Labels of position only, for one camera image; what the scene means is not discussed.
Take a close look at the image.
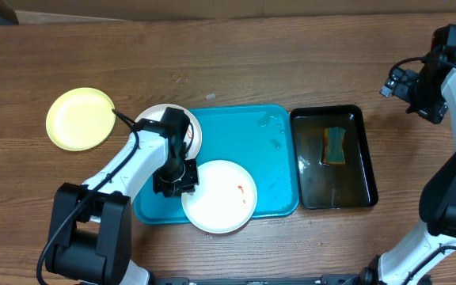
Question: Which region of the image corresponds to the white plate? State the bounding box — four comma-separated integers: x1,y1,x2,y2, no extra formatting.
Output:
181,160,258,234

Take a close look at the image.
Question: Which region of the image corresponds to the yellow plate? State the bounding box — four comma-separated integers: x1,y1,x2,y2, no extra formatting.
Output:
45,87,116,151

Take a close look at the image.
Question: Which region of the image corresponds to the yellow green sponge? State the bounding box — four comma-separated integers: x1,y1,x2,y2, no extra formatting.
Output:
321,127,345,165

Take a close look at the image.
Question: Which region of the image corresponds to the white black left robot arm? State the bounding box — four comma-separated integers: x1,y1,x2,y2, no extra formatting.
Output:
36,107,199,284

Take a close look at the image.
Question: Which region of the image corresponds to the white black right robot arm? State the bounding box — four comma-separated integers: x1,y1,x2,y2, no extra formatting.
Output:
347,24,456,285

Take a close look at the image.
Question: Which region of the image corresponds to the teal plastic tray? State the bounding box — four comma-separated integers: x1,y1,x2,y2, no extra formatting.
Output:
133,104,301,226

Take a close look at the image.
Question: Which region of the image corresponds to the black water tray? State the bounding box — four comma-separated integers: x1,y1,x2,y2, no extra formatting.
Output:
290,104,378,210

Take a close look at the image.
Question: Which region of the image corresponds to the pink plate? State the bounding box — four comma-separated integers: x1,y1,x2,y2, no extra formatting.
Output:
136,104,203,159

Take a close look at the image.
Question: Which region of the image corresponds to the brown cardboard panel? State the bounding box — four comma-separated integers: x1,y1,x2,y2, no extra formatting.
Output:
0,0,456,21

